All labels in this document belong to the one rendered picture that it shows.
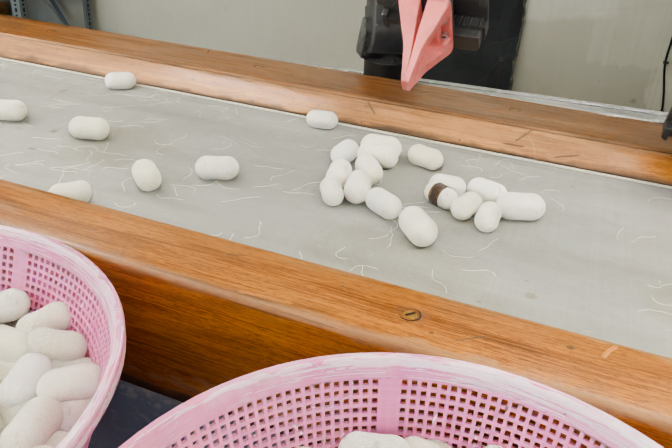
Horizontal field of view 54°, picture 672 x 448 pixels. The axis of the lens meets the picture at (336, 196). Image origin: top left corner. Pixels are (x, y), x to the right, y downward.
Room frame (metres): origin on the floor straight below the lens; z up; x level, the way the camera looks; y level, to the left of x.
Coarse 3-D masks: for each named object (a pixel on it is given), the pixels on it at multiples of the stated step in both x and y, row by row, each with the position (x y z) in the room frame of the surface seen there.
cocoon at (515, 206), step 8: (512, 192) 0.46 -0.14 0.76; (504, 200) 0.45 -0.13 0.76; (512, 200) 0.45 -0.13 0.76; (520, 200) 0.45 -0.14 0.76; (528, 200) 0.45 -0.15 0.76; (536, 200) 0.45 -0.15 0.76; (504, 208) 0.45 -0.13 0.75; (512, 208) 0.45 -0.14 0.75; (520, 208) 0.45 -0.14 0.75; (528, 208) 0.45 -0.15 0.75; (536, 208) 0.45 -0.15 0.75; (544, 208) 0.45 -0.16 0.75; (504, 216) 0.45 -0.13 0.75; (512, 216) 0.45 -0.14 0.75; (520, 216) 0.45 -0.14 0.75; (528, 216) 0.45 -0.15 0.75; (536, 216) 0.45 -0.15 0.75
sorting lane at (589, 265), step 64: (0, 64) 0.79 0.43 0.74; (0, 128) 0.57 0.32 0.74; (64, 128) 0.59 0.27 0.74; (128, 128) 0.60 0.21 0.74; (192, 128) 0.61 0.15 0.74; (256, 128) 0.62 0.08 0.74; (320, 128) 0.63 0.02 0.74; (128, 192) 0.46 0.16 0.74; (192, 192) 0.47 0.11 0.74; (256, 192) 0.47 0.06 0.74; (320, 192) 0.48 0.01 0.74; (576, 192) 0.52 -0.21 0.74; (640, 192) 0.53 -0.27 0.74; (320, 256) 0.38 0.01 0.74; (384, 256) 0.39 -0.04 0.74; (448, 256) 0.39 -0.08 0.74; (512, 256) 0.40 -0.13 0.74; (576, 256) 0.41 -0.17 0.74; (640, 256) 0.41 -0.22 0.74; (576, 320) 0.33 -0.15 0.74; (640, 320) 0.33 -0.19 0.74
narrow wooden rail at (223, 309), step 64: (0, 192) 0.40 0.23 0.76; (128, 256) 0.33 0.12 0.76; (192, 256) 0.33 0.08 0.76; (256, 256) 0.34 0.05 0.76; (128, 320) 0.32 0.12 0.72; (192, 320) 0.30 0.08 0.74; (256, 320) 0.29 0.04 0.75; (320, 320) 0.28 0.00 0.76; (384, 320) 0.28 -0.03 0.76; (448, 320) 0.28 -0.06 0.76; (512, 320) 0.29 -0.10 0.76; (192, 384) 0.30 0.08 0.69; (576, 384) 0.24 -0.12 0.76; (640, 384) 0.24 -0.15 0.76
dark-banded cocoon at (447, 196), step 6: (426, 186) 0.48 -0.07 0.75; (426, 192) 0.48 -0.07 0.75; (444, 192) 0.46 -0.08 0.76; (450, 192) 0.46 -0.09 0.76; (426, 198) 0.48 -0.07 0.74; (438, 198) 0.46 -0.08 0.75; (444, 198) 0.46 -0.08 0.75; (450, 198) 0.46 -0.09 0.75; (438, 204) 0.46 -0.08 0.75; (444, 204) 0.46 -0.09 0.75; (450, 204) 0.46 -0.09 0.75
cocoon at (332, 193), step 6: (324, 180) 0.47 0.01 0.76; (330, 180) 0.47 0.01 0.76; (336, 180) 0.47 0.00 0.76; (324, 186) 0.46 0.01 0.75; (330, 186) 0.46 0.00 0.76; (336, 186) 0.46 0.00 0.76; (324, 192) 0.46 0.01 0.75; (330, 192) 0.45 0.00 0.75; (336, 192) 0.45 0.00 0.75; (342, 192) 0.46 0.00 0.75; (324, 198) 0.45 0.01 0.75; (330, 198) 0.45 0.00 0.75; (336, 198) 0.45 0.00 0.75; (342, 198) 0.46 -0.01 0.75; (330, 204) 0.45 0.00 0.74; (336, 204) 0.45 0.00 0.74
